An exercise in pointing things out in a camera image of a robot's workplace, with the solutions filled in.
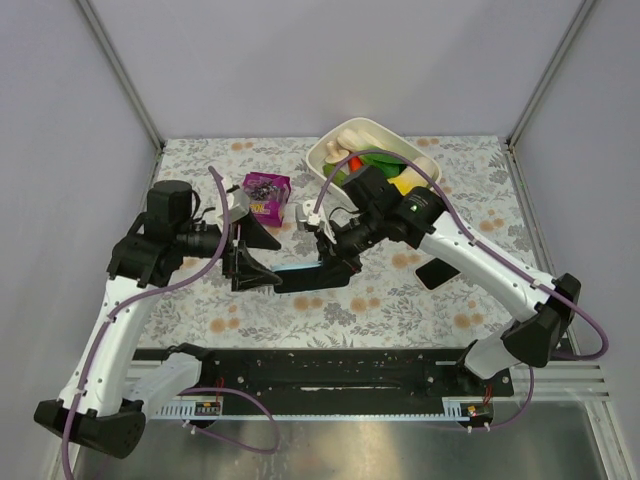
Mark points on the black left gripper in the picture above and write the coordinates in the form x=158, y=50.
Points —
x=233, y=257

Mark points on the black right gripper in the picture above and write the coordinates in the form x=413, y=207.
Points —
x=329, y=251

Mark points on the black phone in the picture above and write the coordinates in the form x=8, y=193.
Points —
x=297, y=278

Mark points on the black smartphone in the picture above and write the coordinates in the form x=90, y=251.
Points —
x=435, y=273

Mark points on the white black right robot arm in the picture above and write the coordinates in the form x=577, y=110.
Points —
x=540, y=304

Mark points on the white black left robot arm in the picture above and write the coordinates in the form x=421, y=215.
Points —
x=169, y=246

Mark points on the purple snack box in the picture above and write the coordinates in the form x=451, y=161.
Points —
x=268, y=196

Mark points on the floral table cloth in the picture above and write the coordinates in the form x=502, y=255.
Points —
x=384, y=305

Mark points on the toy carrot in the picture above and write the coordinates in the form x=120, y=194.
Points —
x=355, y=164

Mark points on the yellow toy pepper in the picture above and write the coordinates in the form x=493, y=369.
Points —
x=404, y=184

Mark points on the toy mushroom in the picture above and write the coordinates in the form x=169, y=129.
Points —
x=335, y=153

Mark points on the white plastic basin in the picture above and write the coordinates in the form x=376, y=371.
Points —
x=315, y=158

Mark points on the toy bok choy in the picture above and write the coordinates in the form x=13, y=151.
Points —
x=358, y=141

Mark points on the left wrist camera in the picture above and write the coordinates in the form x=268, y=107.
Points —
x=238, y=203

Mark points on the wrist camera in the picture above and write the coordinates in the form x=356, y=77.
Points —
x=307, y=219
x=238, y=203

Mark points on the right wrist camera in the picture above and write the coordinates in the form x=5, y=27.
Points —
x=307, y=219

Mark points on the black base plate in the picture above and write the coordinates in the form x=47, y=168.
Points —
x=266, y=373

